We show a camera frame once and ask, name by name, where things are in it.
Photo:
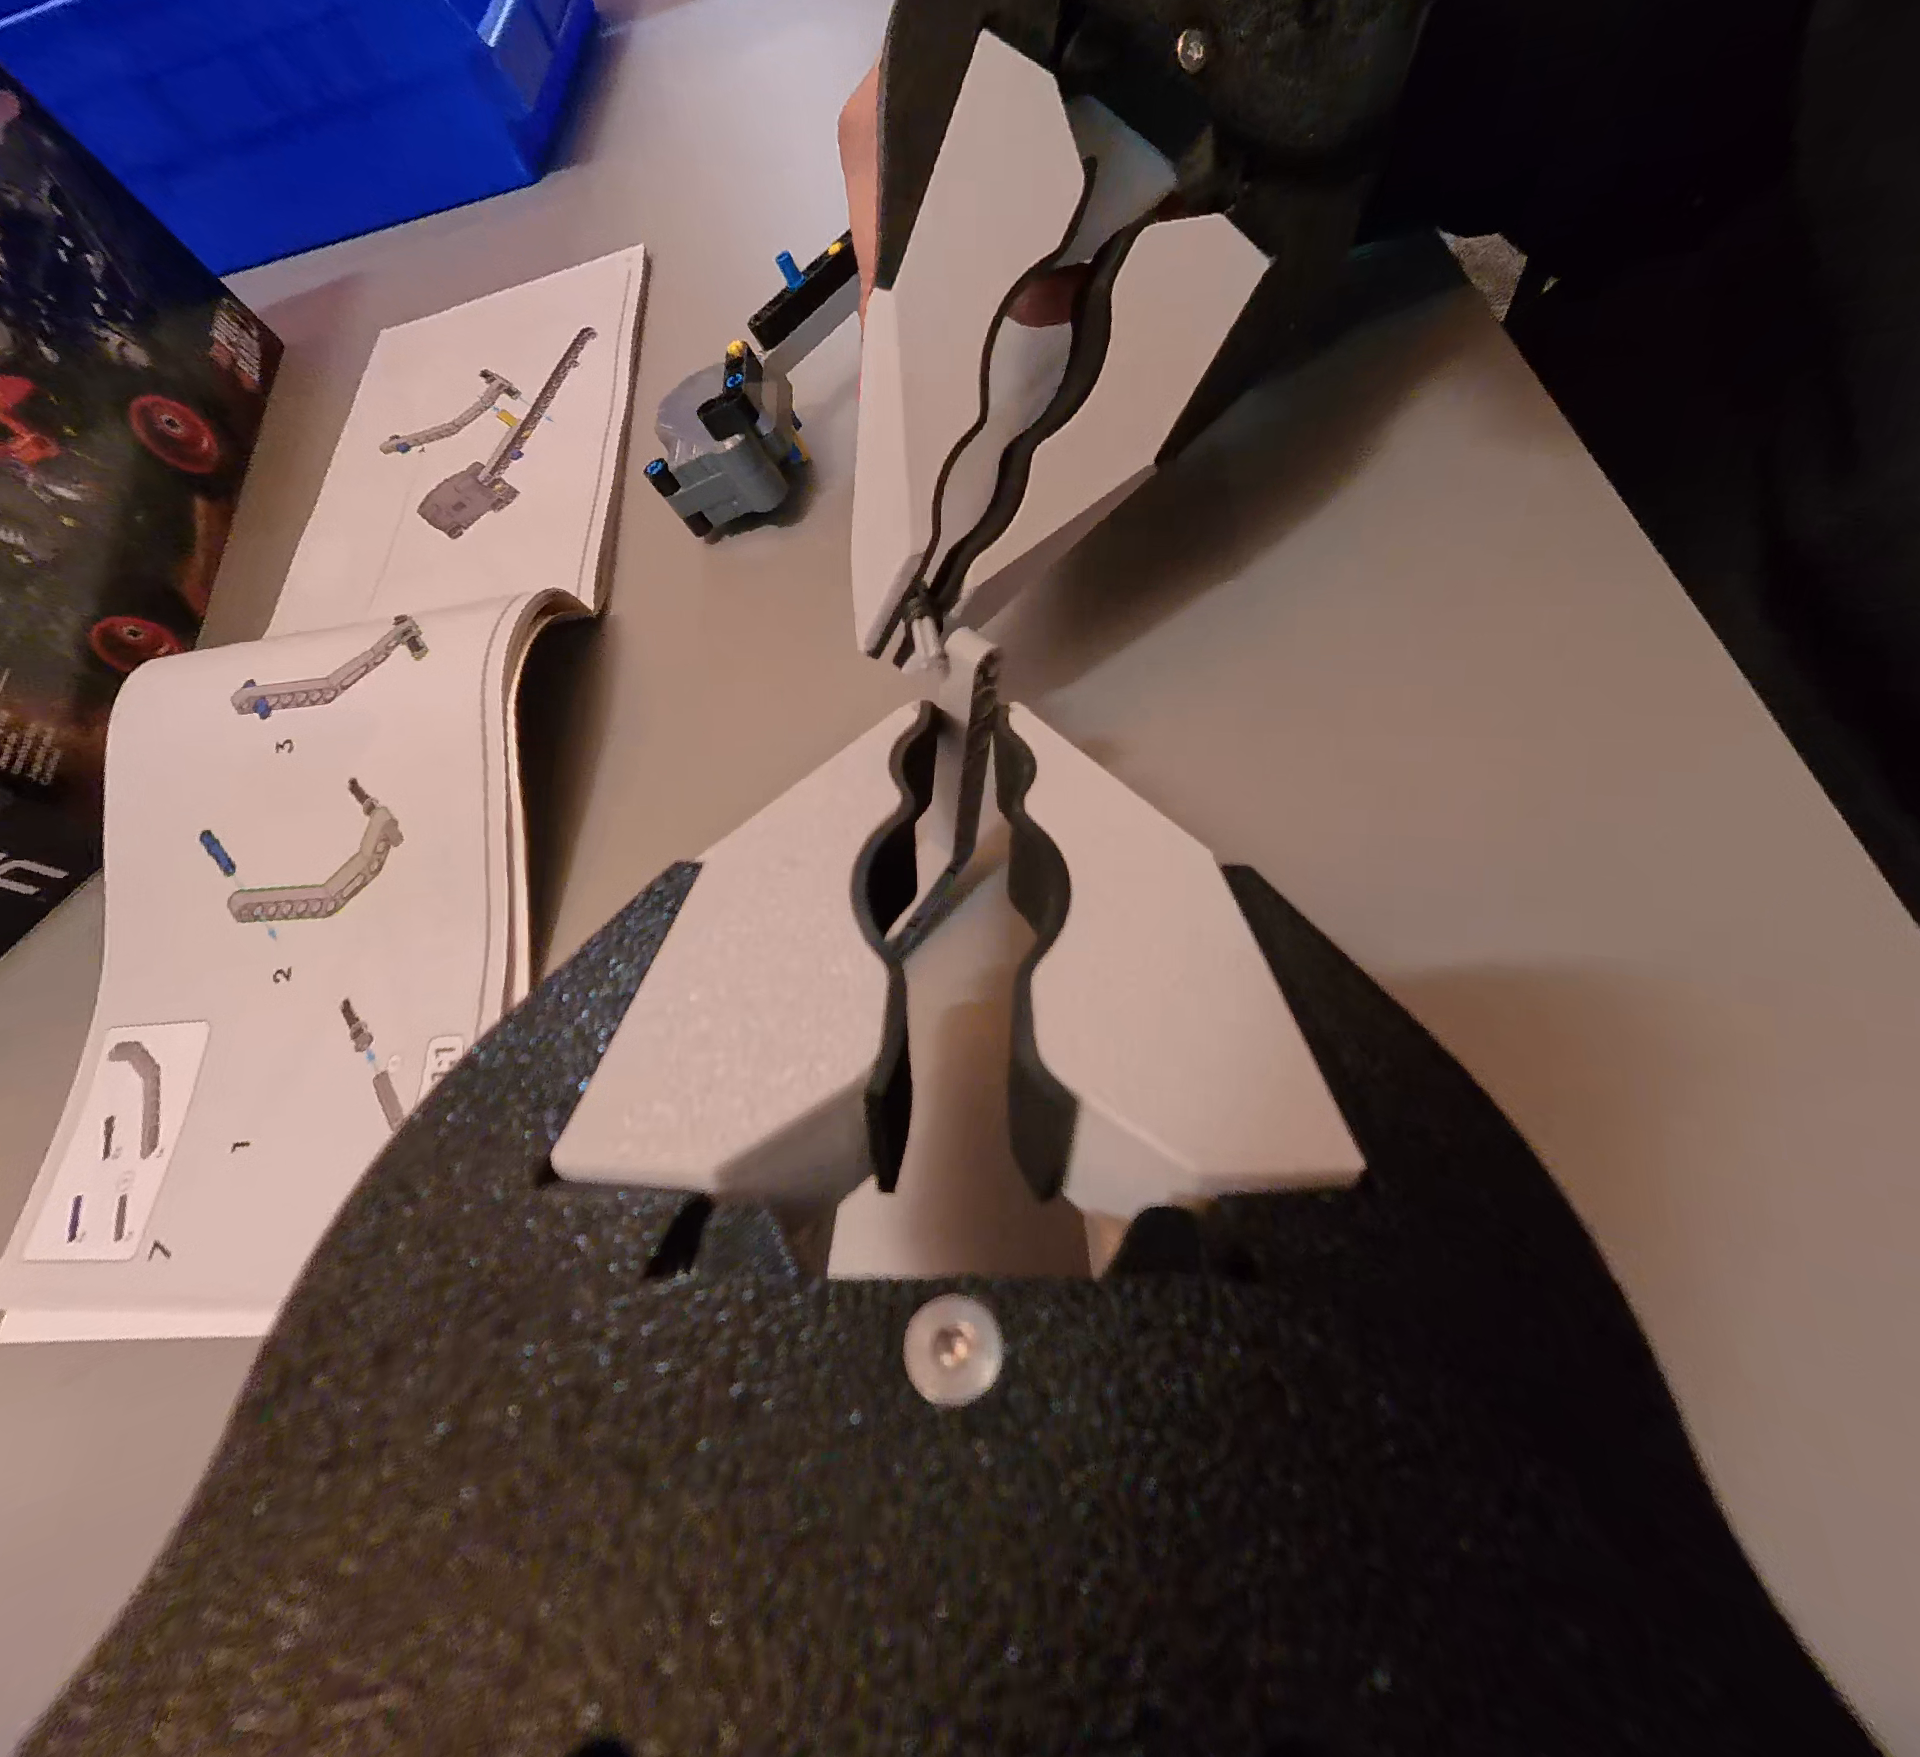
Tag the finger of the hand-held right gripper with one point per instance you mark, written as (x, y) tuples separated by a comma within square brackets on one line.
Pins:
[(944, 287), (1171, 331)]

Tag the person's right hand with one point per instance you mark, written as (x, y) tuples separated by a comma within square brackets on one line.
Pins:
[(855, 184)]

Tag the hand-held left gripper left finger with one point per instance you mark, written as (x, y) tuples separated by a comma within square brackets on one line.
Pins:
[(720, 1036)]

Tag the blue storage bin with tag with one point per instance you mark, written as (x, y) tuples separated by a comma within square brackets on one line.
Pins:
[(268, 62)]

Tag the black toy set box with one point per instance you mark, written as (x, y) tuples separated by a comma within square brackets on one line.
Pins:
[(105, 438)]

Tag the person's right forearm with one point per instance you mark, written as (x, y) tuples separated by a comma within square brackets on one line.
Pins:
[(1620, 19)]

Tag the grey desk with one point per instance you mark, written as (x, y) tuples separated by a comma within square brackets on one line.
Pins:
[(1423, 738)]

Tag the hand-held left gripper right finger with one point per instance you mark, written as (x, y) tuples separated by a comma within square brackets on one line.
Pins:
[(1185, 1036)]

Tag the open instruction booklet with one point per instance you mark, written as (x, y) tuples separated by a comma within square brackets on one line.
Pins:
[(301, 810)]

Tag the grey bent beam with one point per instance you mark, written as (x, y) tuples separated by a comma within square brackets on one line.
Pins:
[(977, 738)]

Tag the grey motor block assembly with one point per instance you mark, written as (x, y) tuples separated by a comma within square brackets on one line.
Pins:
[(733, 451)]

